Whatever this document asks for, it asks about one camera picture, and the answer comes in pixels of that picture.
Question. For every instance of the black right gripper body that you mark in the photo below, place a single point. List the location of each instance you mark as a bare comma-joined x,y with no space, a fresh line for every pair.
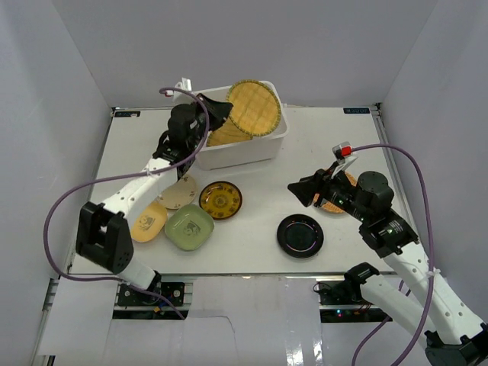
341,194

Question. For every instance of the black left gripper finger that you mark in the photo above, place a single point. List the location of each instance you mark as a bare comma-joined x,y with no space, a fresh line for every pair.
216,107
216,122

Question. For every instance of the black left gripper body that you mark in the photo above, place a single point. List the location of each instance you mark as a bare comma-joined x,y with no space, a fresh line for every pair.
203,114

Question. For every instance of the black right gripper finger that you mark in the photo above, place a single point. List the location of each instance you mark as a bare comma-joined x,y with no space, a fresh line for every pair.
305,196
307,184

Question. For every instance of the scoop-shaped woven bamboo tray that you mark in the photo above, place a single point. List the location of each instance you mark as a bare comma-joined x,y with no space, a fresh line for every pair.
228,133

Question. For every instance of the small orange woven plate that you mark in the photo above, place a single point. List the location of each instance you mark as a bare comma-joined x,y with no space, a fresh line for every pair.
333,193

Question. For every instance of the large round woven bamboo tray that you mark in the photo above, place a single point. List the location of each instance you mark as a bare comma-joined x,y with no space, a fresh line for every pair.
256,109

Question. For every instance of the black round plate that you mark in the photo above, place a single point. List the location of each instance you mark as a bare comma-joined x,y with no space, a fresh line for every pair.
300,236

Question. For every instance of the cream floral round plate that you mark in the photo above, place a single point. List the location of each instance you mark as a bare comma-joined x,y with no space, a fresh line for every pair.
179,194

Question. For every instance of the yellow patterned round plate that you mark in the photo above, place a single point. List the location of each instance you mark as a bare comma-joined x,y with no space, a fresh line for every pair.
221,200

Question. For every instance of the tan panda oval plate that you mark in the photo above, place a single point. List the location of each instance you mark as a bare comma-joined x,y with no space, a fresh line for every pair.
149,223

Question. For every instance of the green square panda dish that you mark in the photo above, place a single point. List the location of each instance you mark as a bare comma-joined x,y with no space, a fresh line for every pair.
189,227

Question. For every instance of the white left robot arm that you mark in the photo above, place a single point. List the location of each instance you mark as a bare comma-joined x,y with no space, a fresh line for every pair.
103,235

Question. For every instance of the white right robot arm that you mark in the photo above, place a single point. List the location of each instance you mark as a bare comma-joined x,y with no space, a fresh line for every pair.
437,319

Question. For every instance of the white plastic bin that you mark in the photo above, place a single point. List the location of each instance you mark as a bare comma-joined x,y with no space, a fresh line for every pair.
257,149

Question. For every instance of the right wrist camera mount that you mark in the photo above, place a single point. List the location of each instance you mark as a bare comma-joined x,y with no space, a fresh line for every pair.
344,157

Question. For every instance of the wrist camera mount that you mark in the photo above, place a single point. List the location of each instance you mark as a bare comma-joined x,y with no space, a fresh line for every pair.
344,157
184,84

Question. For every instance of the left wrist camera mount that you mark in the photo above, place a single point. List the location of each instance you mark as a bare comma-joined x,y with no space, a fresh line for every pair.
184,84

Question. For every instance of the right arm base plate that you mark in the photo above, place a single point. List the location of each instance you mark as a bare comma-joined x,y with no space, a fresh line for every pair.
339,304

